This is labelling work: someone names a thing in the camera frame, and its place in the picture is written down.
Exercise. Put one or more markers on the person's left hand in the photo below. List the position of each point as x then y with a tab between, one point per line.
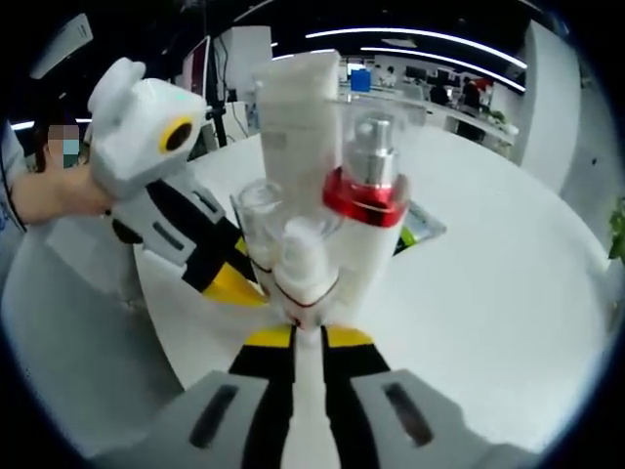
58	195

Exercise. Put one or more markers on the silver white skincare bottle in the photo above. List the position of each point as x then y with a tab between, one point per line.
303	278

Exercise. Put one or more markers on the black tripod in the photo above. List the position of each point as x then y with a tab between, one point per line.
220	124

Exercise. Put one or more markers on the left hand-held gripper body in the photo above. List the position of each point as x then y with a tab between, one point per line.
132	132

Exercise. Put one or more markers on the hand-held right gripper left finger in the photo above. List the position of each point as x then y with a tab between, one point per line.
210	420

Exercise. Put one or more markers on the green skincare sachet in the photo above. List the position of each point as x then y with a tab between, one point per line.
422	227

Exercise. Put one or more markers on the white office desk row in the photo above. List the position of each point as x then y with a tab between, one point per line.
454	117

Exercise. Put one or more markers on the white laptop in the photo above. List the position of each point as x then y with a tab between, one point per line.
197	68

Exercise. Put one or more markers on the blue bin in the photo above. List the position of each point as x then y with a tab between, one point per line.
361	79

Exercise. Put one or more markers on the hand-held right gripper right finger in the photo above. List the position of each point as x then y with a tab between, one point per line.
420	420

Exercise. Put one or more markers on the small clear-capped skincare bottle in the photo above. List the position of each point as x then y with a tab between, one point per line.
256	220

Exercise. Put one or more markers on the red-collared skincare bottle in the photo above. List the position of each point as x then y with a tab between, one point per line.
371	254

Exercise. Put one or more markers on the person's head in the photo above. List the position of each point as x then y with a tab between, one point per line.
40	146

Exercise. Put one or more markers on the white skincare tube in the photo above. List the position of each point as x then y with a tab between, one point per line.
298	137

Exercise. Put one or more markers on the green potted plant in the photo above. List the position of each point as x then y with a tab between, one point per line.
619	229

